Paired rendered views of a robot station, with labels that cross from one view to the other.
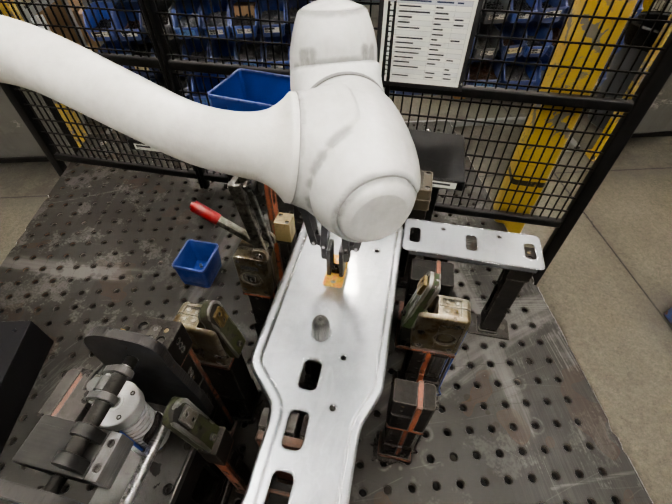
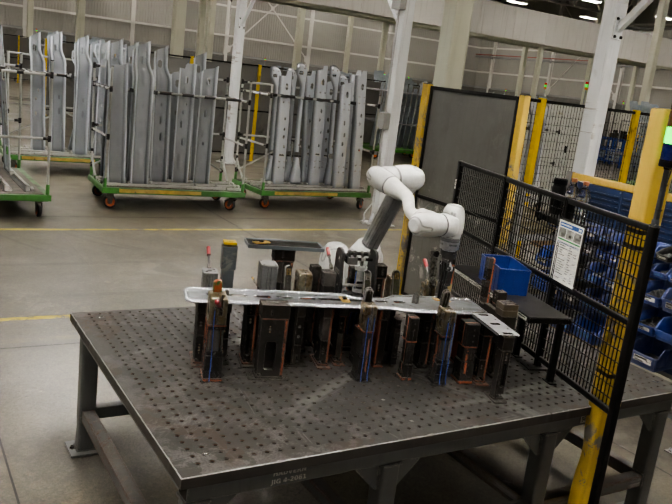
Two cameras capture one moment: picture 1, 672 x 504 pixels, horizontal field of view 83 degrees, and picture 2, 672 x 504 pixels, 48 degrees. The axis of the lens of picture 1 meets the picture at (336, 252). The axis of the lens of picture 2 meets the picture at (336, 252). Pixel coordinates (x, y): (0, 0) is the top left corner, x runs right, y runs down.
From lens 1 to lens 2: 3.20 m
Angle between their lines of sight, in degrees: 62
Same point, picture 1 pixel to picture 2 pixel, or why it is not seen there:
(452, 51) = (572, 269)
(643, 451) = not seen: outside the picture
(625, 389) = not seen: outside the picture
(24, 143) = not seen: hidden behind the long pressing
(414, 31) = (562, 256)
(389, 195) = (415, 220)
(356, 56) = (449, 213)
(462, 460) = (415, 391)
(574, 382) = (491, 419)
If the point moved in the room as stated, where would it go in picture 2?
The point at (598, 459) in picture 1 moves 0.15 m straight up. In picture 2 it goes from (454, 421) to (460, 386)
